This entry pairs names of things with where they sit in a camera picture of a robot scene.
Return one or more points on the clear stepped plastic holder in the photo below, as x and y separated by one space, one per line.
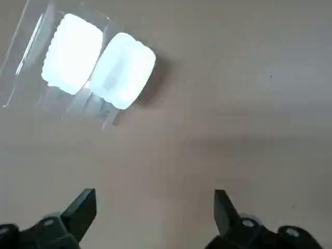
24 67

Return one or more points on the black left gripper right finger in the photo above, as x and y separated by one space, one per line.
233 233

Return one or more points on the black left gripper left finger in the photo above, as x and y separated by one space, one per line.
52 230

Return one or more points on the white paper box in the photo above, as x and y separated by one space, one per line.
122 70
72 52

